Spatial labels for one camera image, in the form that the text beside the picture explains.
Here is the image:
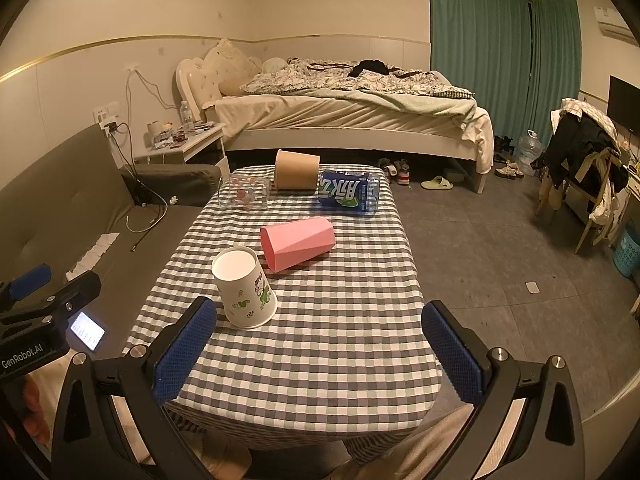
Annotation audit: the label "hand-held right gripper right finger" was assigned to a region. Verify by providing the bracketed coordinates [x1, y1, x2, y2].
[421, 300, 587, 480]

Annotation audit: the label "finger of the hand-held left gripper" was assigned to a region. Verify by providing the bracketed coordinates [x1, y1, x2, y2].
[45, 270, 102, 322]
[0, 266, 52, 306]

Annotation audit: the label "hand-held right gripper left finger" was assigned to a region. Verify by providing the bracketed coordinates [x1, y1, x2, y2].
[50, 296, 219, 480]

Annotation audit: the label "pink faceted cup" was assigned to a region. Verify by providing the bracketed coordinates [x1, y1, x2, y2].
[260, 217, 335, 274]

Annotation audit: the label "white printed paper cup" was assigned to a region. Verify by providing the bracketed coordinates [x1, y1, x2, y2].
[211, 246, 279, 330]

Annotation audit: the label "clear glass cup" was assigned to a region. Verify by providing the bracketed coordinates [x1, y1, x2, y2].
[218, 175, 274, 210]

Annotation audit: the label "brown paper cup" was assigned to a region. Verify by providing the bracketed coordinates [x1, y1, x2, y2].
[274, 149, 321, 192]

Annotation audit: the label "person's left hand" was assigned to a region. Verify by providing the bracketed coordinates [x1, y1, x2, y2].
[20, 374, 53, 443]

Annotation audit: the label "white folded paper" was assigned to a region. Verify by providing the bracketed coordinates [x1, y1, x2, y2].
[64, 232, 121, 281]

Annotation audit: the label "smartphone with lit screen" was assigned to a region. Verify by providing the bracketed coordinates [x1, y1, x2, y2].
[70, 311, 106, 353]

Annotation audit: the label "grey sofa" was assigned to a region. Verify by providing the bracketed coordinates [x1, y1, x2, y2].
[0, 122, 224, 361]

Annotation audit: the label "grey checkered tablecloth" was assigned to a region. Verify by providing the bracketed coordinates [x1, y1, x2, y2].
[121, 163, 445, 467]

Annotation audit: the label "white nightstand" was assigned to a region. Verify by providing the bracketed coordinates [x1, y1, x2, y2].
[134, 122, 231, 175]

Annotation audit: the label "grey sneakers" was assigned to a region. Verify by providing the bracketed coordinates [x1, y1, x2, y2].
[377, 158, 414, 184]

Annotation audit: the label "white shoes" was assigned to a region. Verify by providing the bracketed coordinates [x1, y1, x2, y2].
[494, 160, 527, 179]

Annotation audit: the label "blue labelled drink pack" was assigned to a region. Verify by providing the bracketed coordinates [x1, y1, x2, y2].
[317, 170, 380, 217]

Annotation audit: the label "wooden chair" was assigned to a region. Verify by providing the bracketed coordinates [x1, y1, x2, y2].
[536, 150, 632, 257]

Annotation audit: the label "teal laundry basket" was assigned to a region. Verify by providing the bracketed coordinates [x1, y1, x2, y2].
[612, 224, 640, 279]

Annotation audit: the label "large clear water jug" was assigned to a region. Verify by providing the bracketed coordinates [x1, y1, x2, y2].
[514, 129, 546, 171]

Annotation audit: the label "pile of dark clothes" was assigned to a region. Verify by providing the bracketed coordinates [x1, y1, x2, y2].
[541, 97, 630, 211]

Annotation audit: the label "white bed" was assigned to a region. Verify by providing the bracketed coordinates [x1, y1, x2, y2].
[174, 54, 497, 197]

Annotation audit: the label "pale green blanket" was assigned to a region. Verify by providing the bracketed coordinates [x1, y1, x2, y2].
[277, 86, 480, 124]

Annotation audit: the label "cream tufted pillow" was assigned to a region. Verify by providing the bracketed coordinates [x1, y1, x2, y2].
[202, 38, 262, 97]

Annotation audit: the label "black garment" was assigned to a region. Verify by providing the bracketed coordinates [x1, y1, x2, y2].
[348, 59, 391, 79]

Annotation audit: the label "black television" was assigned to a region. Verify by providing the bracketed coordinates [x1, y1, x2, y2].
[607, 74, 640, 134]

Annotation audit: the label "floral quilt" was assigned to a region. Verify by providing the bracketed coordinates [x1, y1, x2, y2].
[239, 57, 477, 99]

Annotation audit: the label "narrow green curtain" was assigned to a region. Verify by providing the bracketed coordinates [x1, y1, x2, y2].
[528, 0, 584, 107]

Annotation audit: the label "wide green curtain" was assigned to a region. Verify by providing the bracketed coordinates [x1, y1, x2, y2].
[427, 0, 533, 75]

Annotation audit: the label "white air conditioner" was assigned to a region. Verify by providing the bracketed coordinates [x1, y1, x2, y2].
[592, 4, 640, 41]

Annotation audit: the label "black cable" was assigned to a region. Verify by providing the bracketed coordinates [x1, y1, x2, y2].
[106, 120, 169, 252]

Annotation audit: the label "wall socket with chargers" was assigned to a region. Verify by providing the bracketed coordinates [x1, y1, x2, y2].
[93, 102, 121, 137]

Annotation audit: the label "thin white wall cable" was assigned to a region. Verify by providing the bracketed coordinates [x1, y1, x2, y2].
[124, 66, 182, 112]

